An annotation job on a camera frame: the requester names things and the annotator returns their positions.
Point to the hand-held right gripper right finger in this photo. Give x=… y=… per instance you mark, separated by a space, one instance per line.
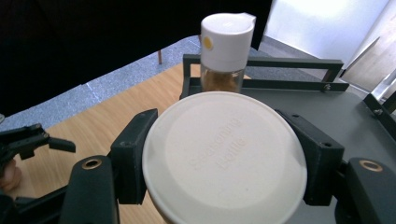
x=320 y=165

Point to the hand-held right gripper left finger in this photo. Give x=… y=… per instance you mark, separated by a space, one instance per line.
x=130 y=165

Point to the dark curtain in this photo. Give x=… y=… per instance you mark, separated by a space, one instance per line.
x=93 y=37

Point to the glass bottle orange spice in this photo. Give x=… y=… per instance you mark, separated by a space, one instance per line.
x=224 y=155

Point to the white metal stand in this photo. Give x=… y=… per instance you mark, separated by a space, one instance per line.
x=386 y=85

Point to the flip-cap glass spice bottle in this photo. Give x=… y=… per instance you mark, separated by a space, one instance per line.
x=225 y=40

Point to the thin stand leg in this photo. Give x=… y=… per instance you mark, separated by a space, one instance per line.
x=159 y=57

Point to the dark grey spice rack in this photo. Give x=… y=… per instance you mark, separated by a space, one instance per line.
x=311 y=102

